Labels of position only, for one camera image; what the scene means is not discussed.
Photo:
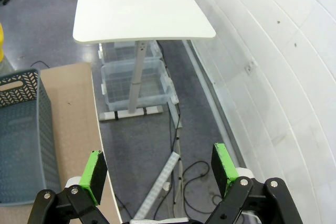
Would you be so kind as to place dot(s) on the grey plastic lattice basket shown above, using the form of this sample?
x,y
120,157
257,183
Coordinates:
x,y
23,134

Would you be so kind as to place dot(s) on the white table leg with foot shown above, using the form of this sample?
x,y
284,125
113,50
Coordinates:
x,y
137,77

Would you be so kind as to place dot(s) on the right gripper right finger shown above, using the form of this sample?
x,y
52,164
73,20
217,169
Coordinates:
x,y
225,166

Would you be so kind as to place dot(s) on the clear plastic storage bin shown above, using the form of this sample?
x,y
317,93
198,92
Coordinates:
x,y
123,49
155,77

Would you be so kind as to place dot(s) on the person in yellow hoodie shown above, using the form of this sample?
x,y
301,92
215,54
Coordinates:
x,y
1,43

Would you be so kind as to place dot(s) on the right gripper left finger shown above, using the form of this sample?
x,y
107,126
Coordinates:
x,y
94,179

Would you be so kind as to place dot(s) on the white rounded table top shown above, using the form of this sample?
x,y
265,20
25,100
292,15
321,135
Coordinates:
x,y
136,6

